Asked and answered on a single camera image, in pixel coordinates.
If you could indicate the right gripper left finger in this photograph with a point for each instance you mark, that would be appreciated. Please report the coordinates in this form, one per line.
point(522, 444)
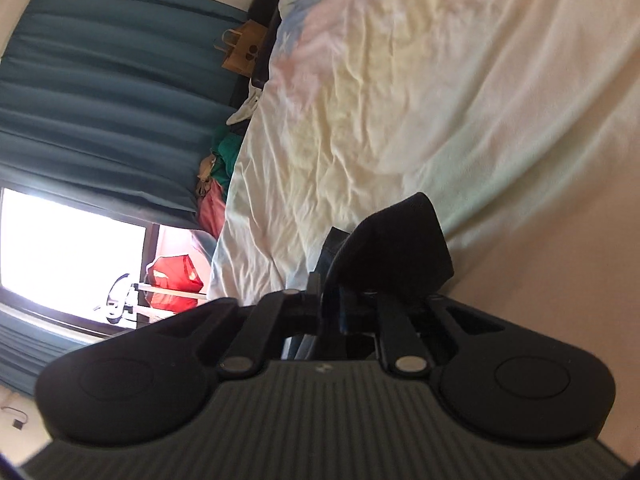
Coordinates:
point(252, 336)

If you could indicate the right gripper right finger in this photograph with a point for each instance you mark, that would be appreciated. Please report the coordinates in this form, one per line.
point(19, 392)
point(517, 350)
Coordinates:
point(411, 339)

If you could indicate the black sweatpants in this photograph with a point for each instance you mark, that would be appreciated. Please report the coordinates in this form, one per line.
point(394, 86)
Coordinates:
point(396, 257)

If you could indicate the pile of colourful clothes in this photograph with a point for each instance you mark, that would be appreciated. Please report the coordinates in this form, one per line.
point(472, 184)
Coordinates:
point(214, 176)

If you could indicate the red garment on stand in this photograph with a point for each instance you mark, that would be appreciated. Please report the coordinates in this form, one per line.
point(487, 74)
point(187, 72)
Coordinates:
point(174, 273)

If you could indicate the white metal stand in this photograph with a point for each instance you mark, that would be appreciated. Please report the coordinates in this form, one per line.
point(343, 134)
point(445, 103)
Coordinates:
point(131, 301)

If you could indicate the pastel bed sheet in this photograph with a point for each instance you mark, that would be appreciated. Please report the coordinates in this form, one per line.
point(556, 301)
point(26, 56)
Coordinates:
point(519, 119)

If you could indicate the brown paper bag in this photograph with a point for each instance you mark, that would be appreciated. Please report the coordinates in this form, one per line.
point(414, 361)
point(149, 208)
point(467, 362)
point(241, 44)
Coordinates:
point(241, 46)

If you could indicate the teal curtain right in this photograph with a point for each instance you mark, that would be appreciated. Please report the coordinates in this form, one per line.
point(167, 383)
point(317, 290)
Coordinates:
point(112, 104)

